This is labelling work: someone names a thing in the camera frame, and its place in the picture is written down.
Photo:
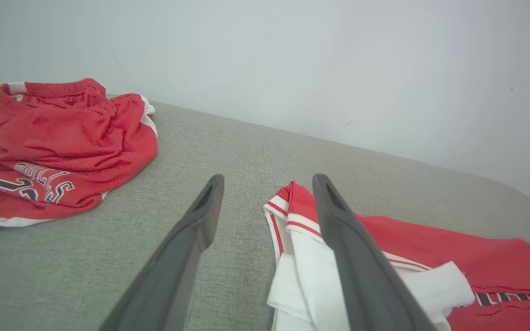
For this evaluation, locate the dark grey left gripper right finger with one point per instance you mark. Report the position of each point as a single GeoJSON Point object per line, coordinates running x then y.
{"type": "Point", "coordinates": [366, 280]}

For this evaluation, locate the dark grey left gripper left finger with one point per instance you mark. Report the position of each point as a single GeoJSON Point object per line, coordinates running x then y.
{"type": "Point", "coordinates": [173, 271]}

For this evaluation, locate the red white basketball jersey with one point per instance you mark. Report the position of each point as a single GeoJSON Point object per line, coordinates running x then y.
{"type": "Point", "coordinates": [476, 257]}

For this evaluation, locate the red white basketball shorts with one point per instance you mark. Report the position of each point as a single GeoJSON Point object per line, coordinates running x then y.
{"type": "Point", "coordinates": [62, 138]}

